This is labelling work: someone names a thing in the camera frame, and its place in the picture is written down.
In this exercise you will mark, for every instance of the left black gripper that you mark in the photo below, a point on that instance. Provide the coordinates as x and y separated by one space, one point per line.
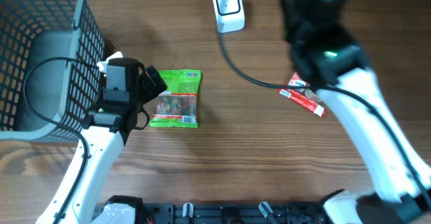
148 83

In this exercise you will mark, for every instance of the green candy bag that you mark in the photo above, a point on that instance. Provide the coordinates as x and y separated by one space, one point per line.
177 106

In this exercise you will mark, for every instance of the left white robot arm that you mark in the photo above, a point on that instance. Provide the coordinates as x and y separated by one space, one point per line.
105 129

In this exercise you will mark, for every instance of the grey plastic mesh basket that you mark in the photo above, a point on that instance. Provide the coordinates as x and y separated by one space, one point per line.
49 50

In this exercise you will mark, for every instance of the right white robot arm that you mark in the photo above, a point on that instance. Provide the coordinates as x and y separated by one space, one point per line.
334 64

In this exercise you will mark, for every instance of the red stick sachet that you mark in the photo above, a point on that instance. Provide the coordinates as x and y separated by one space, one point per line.
299 98

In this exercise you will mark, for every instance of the white barcode scanner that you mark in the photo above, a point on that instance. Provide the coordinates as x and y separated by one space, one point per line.
229 15

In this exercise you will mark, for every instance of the red white tissue packet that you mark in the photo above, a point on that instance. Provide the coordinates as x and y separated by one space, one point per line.
296 80

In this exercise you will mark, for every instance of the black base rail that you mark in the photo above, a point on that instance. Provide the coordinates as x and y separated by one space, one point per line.
189 213

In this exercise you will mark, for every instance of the green lid jar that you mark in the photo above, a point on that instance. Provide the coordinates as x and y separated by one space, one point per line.
312 95

